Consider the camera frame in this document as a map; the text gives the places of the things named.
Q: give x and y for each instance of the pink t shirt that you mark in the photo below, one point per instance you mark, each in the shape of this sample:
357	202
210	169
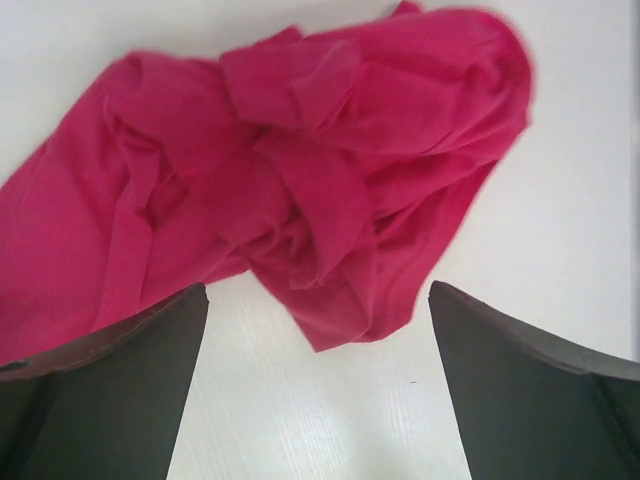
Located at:
337	167

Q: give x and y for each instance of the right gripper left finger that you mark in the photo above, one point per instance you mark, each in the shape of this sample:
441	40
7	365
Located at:
108	405

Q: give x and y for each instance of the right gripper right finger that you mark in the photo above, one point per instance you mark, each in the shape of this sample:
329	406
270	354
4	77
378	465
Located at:
530	404

